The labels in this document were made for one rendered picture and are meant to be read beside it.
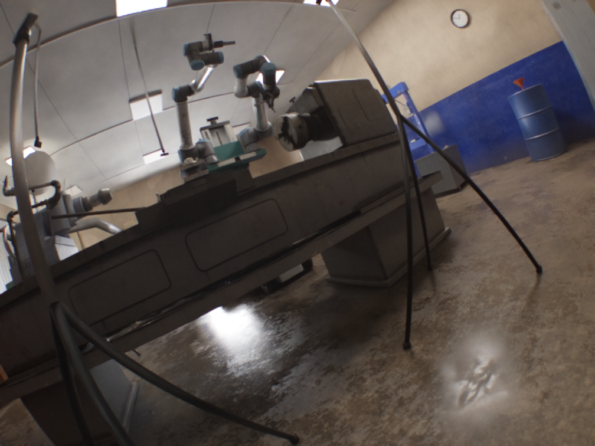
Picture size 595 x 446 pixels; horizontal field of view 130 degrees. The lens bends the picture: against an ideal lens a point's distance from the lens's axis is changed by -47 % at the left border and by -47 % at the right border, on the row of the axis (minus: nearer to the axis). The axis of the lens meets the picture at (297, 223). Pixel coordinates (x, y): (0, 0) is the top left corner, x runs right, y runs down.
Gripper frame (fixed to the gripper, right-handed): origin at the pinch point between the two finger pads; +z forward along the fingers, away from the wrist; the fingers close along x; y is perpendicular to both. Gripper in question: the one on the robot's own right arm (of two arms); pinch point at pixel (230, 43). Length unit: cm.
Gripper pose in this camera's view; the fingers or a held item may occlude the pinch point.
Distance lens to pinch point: 198.2
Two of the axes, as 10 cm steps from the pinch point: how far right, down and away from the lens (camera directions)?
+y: 0.2, 7.8, 6.3
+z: 8.1, -3.8, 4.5
